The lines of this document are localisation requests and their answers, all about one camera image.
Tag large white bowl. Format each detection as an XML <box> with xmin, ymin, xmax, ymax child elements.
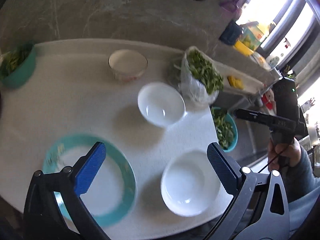
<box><xmin>161</xmin><ymin>150</ymin><xmax>221</xmax><ymax>217</ymax></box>

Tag small white bowl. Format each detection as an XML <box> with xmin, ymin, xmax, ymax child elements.
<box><xmin>137</xmin><ymin>82</ymin><xmax>185</xmax><ymax>128</ymax></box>

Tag floral patterned small bowl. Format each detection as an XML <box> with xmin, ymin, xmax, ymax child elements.
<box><xmin>108</xmin><ymin>49</ymin><xmax>148</xmax><ymax>82</ymax></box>

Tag grey sleeved right forearm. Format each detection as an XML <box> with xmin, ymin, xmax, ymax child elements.
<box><xmin>284</xmin><ymin>147</ymin><xmax>319</xmax><ymax>236</ymax></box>

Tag person's right hand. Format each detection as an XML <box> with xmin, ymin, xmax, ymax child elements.
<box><xmin>267</xmin><ymin>138</ymin><xmax>302</xmax><ymax>172</ymax></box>

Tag teal rimmed floral plate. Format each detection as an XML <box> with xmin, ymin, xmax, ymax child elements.
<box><xmin>42</xmin><ymin>133</ymin><xmax>137</xmax><ymax>228</ymax></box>

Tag blue colander with greens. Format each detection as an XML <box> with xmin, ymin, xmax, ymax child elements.
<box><xmin>210</xmin><ymin>107</ymin><xmax>238</xmax><ymax>152</ymax></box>

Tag yellow sponge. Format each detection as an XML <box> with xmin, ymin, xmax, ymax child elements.
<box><xmin>227</xmin><ymin>76</ymin><xmax>244</xmax><ymax>90</ymax></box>

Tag plastic bag of greens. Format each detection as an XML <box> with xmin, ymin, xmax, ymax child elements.
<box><xmin>168</xmin><ymin>46</ymin><xmax>224</xmax><ymax>107</ymax></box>

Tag yellow cooking oil bottle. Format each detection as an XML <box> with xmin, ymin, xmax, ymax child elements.
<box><xmin>233</xmin><ymin>21</ymin><xmax>270</xmax><ymax>56</ymax></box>

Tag dark blue jar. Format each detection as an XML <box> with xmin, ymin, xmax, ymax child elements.
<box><xmin>219</xmin><ymin>21</ymin><xmax>242</xmax><ymax>46</ymax></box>

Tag teal basket with greens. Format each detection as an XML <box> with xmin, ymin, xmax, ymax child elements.
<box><xmin>1</xmin><ymin>42</ymin><xmax>36</xmax><ymax>89</ymax></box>

